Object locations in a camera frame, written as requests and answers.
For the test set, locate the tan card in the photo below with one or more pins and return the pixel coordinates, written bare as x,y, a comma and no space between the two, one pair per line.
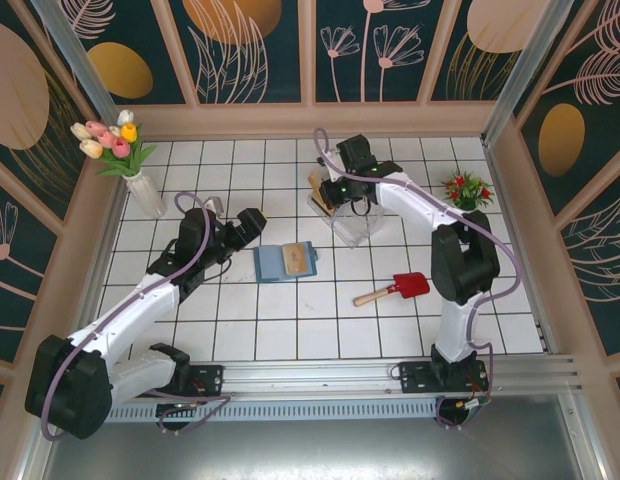
317,187

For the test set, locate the blue card holder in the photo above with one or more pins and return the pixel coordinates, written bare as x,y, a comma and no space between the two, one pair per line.
270,262

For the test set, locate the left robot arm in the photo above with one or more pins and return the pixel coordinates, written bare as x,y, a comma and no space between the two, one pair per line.
135,310

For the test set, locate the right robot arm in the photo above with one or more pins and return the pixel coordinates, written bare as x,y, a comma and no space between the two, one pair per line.
465,260

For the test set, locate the clear plastic box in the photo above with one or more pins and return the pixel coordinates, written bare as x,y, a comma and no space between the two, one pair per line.
362,227

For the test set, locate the white ribbed vase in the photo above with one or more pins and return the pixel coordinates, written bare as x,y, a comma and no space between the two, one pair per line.
146,197

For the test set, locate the red-flowered plant in white pot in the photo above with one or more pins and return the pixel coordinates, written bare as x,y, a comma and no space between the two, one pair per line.
465,192

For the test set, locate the artificial tulip bouquet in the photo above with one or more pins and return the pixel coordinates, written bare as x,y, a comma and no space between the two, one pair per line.
112,140

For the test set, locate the small connector board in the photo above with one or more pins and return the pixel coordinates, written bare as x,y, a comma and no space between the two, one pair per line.
472,404
180,405

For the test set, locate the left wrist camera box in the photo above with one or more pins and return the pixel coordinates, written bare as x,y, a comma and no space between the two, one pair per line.
215,206

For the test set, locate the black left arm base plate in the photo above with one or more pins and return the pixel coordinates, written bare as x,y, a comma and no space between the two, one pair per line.
210,377

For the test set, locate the aluminium mounting rail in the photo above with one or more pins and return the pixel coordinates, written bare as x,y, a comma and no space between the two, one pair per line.
310,375

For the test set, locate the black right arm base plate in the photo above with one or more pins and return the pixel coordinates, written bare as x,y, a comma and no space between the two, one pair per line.
415,375

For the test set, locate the aluminium frame post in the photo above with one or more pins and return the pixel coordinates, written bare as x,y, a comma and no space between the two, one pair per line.
530,60
74,47

